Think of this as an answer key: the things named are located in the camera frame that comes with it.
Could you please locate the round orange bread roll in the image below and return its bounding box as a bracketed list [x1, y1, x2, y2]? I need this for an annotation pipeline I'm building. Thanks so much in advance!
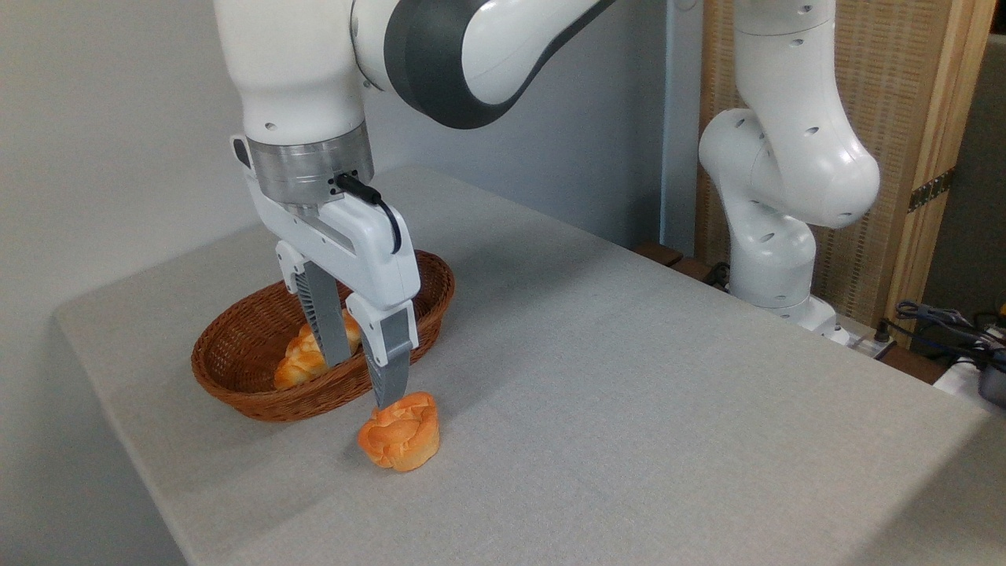
[357, 391, 440, 473]

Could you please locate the dark blue cable bundle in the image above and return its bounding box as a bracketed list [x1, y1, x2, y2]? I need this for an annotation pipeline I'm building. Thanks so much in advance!
[894, 299, 1006, 356]

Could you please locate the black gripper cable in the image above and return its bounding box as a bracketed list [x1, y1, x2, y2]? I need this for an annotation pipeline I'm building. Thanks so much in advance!
[336, 173, 404, 255]

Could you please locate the brown wicker basket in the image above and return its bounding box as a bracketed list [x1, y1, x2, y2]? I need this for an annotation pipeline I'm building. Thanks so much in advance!
[191, 249, 457, 424]

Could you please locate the wooden rattan folding screen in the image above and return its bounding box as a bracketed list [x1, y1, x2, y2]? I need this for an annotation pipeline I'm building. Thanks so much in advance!
[696, 0, 997, 347]

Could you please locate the brass screen hinge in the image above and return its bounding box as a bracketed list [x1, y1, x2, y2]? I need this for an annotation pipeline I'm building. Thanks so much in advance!
[907, 167, 956, 214]

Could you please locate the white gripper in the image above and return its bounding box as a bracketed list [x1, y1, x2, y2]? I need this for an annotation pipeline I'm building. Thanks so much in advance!
[229, 134, 422, 410]

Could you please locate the braided orange bread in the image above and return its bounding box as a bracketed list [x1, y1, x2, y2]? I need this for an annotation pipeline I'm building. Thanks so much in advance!
[273, 308, 365, 391]

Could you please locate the grey device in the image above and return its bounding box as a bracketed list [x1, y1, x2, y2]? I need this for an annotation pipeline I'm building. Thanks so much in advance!
[977, 346, 1006, 408]

